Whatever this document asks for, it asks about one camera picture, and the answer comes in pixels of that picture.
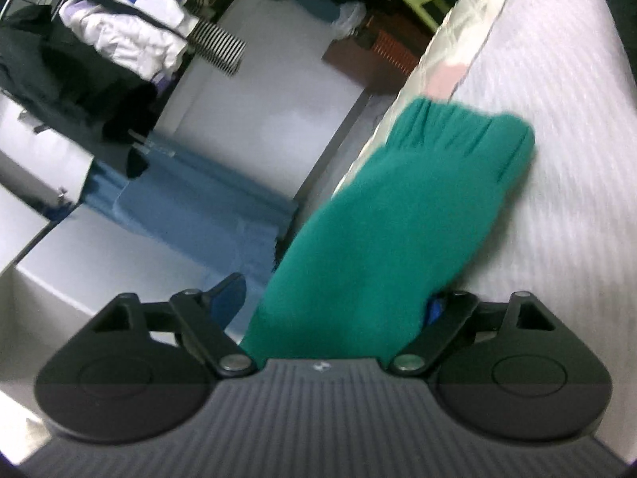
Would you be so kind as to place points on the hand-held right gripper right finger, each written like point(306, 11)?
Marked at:
point(437, 309)

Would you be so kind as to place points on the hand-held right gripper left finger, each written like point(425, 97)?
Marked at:
point(229, 301)

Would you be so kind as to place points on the green sweatshirt with white letters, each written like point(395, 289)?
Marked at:
point(388, 219)

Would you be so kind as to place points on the pile of white blue clothes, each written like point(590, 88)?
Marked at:
point(124, 30)

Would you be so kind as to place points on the blue fabric sheet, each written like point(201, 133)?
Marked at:
point(199, 199)

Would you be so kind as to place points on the white cabinet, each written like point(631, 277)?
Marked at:
point(99, 259)

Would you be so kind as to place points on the grey textured bed sheet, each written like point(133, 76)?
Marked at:
point(562, 184)

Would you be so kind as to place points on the black white striped cloth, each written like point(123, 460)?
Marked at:
point(219, 45)

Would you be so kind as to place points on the cream patterned quilt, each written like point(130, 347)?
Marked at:
point(438, 50)

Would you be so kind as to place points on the brown slatted crate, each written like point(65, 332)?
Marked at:
point(378, 55)

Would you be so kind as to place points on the black jacket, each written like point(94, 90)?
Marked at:
point(64, 69)

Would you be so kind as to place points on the white plastic bag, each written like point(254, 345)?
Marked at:
point(352, 17)

